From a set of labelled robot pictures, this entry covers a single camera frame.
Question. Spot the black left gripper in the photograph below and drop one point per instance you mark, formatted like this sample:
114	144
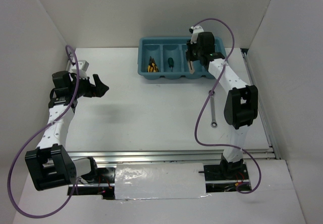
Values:
98	91

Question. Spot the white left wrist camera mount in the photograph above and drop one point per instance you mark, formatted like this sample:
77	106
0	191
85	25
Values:
83	66

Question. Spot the green stubby screwdriver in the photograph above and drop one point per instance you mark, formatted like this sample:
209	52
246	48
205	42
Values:
171	63

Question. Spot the yellow black long-nose pliers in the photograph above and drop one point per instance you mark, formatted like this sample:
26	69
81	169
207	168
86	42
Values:
152	66

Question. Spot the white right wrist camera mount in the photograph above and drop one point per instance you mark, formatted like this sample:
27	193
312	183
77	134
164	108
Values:
195	30

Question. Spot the silver foil cover sheet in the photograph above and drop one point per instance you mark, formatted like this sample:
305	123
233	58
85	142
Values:
159	181

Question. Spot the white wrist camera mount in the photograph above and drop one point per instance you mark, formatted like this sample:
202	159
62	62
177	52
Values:
195	30
83	66

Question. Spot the large silver ratchet wrench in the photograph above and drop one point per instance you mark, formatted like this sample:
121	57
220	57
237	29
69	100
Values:
213	110

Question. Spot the teal four-compartment tray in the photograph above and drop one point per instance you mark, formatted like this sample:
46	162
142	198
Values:
166	57

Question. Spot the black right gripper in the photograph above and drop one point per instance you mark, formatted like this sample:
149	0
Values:
190	46

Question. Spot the aluminium table frame rail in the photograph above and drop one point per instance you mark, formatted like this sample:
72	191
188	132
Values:
144	120

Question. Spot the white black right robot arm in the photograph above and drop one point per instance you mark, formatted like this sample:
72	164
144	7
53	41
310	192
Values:
241	106

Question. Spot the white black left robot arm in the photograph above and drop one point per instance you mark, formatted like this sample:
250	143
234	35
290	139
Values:
49	164

